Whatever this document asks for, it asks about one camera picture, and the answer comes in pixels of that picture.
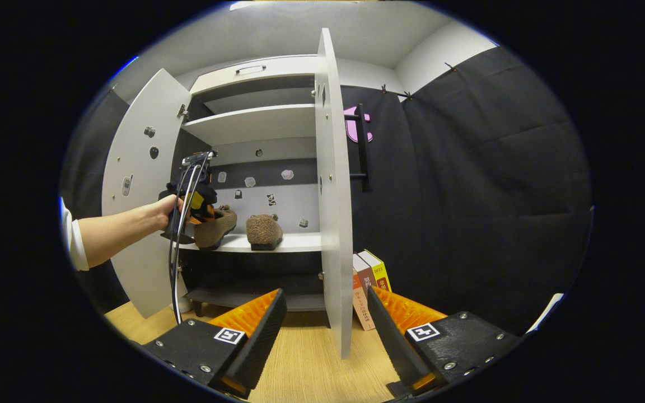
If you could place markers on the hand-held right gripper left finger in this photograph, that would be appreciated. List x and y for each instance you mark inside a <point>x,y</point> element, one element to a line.
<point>258,341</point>

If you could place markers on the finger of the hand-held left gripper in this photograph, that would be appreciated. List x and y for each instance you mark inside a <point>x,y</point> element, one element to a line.
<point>202,210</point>

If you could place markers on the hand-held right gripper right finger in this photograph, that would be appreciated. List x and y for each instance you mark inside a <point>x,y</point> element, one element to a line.
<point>392,341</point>

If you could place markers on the brown fuzzy shoe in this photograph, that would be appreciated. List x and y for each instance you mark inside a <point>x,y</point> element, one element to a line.
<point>219,226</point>
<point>263,230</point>

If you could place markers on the white shoe cabinet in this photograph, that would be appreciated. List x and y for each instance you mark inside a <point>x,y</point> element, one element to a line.
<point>294,242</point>

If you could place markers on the white cabinet door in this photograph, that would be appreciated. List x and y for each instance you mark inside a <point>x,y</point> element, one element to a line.
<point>336,252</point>
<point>138,285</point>

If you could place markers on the white cabinet drawer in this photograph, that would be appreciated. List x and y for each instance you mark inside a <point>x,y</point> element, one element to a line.
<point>283,70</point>

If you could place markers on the orange and white book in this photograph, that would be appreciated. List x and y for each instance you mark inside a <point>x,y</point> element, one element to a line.
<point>361,308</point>

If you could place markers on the yellow book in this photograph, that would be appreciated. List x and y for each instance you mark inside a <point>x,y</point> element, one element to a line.
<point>381,274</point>

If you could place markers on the brown book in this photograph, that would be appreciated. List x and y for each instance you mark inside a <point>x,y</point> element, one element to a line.
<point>366,274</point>

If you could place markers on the small white object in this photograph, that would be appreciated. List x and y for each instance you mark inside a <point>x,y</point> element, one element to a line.
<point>186,305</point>

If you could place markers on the wide ceiling light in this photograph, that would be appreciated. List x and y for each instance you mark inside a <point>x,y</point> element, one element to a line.
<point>242,5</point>

